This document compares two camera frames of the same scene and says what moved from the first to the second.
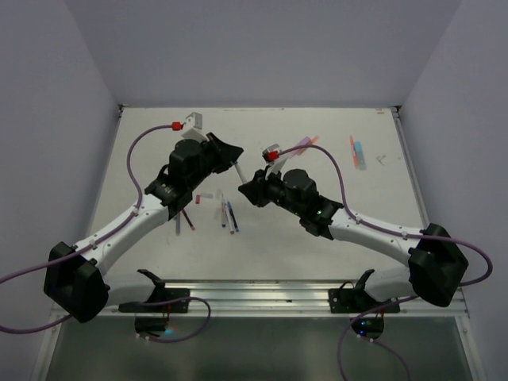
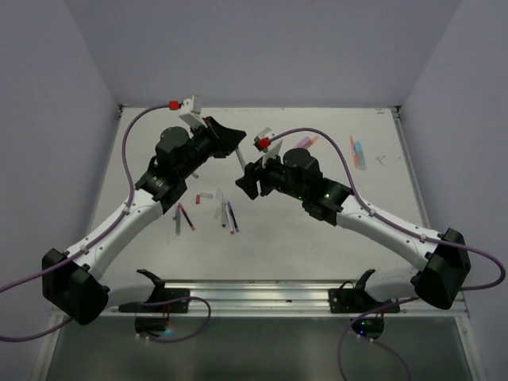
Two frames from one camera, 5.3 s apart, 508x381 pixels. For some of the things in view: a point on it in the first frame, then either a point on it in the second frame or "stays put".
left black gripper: (225, 153) to (228, 140)
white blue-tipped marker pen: (224, 215) stays put
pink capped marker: (228, 218) stays put
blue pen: (236, 225) stays put
